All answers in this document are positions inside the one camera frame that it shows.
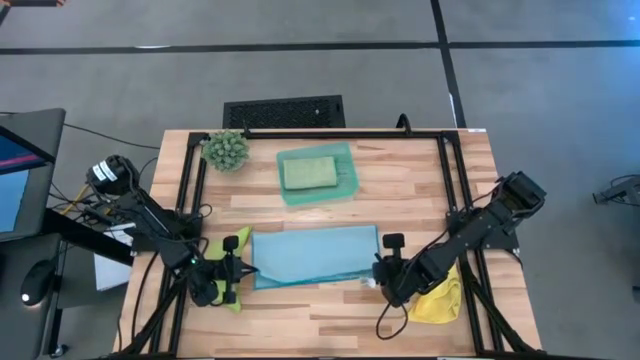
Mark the teal translucent plastic tray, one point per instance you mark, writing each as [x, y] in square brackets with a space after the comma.
[320, 197]

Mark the dark grey side desk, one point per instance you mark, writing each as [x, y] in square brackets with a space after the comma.
[15, 330]

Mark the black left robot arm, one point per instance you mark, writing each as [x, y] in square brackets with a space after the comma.
[150, 220]

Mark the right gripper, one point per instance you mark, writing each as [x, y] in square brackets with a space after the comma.
[405, 280]

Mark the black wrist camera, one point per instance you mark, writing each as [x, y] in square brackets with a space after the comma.
[393, 241]
[231, 243]

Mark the white paper sheet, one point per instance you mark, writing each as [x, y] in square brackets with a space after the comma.
[112, 275]

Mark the black aluminium table frame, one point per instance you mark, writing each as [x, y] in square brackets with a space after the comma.
[390, 134]

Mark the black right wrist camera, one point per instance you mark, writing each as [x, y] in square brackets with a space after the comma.
[393, 241]

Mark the yellow microfiber towel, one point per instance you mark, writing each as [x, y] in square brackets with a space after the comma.
[440, 305]

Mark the black floor stand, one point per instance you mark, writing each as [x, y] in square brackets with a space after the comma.
[620, 190]

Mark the artificial green potted plant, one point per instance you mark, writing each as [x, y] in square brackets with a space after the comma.
[225, 150]

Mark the light blue microfiber towel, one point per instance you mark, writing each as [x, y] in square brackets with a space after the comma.
[315, 255]

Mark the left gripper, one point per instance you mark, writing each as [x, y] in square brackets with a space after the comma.
[215, 282]

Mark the black computer mouse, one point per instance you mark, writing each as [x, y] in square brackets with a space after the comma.
[37, 282]

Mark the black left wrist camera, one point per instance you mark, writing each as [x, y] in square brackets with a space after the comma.
[231, 243]

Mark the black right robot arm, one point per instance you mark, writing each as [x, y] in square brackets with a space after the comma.
[465, 240]

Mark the sage green microfiber towel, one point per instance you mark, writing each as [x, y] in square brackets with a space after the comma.
[310, 172]

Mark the lime green microfiber towel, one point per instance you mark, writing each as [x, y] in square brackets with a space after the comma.
[244, 235]

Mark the grey computer monitor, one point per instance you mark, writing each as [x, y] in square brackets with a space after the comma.
[25, 165]

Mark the dark bar with orange tip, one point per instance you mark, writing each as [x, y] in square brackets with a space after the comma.
[30, 2]

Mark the black perforated computer case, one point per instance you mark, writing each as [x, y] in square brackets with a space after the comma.
[280, 112]

